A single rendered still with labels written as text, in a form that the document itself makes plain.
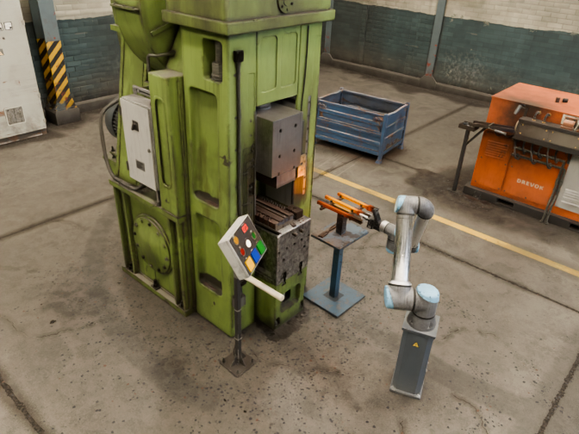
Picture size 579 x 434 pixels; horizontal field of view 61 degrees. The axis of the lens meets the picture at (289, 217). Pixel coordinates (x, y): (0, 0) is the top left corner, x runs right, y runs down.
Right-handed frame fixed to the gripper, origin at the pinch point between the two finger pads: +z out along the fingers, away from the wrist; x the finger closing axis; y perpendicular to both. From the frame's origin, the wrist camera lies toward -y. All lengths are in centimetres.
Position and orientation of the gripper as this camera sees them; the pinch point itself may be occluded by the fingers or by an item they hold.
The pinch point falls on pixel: (361, 213)
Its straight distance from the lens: 388.4
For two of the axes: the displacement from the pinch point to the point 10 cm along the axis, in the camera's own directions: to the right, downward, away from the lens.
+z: -7.0, -3.8, 6.0
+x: 7.1, -3.3, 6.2
